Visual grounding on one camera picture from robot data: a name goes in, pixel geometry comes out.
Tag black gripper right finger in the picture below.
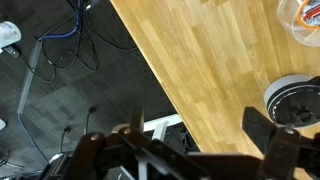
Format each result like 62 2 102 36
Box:
242 107 277 154

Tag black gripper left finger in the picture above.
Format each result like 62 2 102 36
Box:
130 107 144 133

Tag orange coffee pod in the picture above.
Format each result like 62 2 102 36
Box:
297 0 320 30

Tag grey pot with black lid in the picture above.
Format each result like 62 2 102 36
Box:
264 74 320 128

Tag clear glass jar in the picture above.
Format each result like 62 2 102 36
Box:
277 0 320 47

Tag white paper roll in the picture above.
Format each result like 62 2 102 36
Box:
0 21 22 48

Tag black floor cables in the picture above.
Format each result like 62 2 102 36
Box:
19 0 139 84

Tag white table leg frame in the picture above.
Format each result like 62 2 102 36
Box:
17 41 41 114

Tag blue cable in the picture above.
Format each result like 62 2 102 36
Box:
36 0 84 43

